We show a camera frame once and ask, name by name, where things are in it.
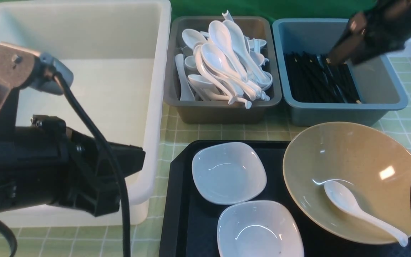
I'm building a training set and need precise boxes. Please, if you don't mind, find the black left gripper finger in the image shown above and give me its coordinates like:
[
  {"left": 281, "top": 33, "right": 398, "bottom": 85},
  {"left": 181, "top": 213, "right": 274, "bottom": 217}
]
[{"left": 59, "top": 130, "right": 146, "bottom": 217}]

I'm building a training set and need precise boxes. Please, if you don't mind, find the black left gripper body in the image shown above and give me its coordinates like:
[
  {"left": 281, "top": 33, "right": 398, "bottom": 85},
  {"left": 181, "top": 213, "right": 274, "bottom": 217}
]
[{"left": 0, "top": 116, "right": 85, "bottom": 213}]

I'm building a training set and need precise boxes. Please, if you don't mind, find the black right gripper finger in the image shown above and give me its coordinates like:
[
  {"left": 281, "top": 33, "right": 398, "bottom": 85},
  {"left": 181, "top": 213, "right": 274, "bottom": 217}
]
[{"left": 328, "top": 12, "right": 367, "bottom": 65}]

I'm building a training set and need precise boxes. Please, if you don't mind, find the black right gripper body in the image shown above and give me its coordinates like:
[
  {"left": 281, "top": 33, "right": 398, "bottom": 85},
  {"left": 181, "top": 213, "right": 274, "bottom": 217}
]
[{"left": 349, "top": 0, "right": 411, "bottom": 65}]

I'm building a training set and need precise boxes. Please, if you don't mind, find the white square dish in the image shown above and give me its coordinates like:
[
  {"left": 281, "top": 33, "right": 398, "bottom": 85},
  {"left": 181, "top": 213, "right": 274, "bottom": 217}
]
[
  {"left": 217, "top": 200, "right": 305, "bottom": 257},
  {"left": 192, "top": 142, "right": 267, "bottom": 205}
]

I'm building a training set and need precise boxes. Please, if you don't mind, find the beige noodle bowl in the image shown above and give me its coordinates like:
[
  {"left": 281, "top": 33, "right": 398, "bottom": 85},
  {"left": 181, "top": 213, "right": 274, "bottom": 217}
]
[{"left": 283, "top": 122, "right": 411, "bottom": 245}]

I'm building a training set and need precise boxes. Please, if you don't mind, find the white soup spoon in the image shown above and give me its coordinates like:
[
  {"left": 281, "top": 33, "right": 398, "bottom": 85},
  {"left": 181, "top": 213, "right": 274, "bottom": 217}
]
[{"left": 324, "top": 181, "right": 409, "bottom": 247}]

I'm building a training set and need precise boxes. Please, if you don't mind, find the green cloth backdrop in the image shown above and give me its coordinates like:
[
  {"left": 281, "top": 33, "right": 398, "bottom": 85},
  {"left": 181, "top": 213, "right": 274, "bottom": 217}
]
[{"left": 170, "top": 0, "right": 376, "bottom": 22}]

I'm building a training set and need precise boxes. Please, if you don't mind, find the pile of black chopsticks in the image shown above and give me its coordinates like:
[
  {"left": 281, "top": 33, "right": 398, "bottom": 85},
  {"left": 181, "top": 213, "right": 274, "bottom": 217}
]
[{"left": 284, "top": 52, "right": 363, "bottom": 104}]

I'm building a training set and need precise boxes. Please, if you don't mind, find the blue chopstick bin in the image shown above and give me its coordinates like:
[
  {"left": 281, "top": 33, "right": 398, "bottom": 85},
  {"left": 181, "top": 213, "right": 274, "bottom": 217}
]
[{"left": 273, "top": 18, "right": 408, "bottom": 127}]

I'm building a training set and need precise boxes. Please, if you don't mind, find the black serving tray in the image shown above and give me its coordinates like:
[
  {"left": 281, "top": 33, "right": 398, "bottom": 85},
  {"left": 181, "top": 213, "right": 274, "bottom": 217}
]
[{"left": 159, "top": 140, "right": 411, "bottom": 257}]

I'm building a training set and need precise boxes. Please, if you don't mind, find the large white plastic tub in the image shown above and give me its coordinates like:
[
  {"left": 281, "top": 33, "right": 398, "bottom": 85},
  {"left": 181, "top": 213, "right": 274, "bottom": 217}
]
[{"left": 0, "top": 0, "right": 171, "bottom": 225}]

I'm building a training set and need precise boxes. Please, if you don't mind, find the pile of white spoons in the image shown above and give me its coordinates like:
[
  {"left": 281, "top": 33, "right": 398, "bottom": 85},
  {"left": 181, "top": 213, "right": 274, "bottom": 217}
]
[{"left": 174, "top": 10, "right": 273, "bottom": 109}]

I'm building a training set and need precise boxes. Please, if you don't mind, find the grey spoon bin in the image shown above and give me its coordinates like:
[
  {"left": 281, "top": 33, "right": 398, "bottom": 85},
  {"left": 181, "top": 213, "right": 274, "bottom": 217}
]
[{"left": 164, "top": 16, "right": 282, "bottom": 124}]

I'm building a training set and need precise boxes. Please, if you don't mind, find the black left cable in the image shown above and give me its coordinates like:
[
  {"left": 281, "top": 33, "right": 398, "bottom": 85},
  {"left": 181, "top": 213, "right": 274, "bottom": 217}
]
[{"left": 0, "top": 71, "right": 131, "bottom": 257}]

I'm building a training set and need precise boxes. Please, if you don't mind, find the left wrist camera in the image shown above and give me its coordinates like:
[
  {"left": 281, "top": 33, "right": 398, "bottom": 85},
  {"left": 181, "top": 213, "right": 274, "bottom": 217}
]
[{"left": 0, "top": 42, "right": 74, "bottom": 95}]

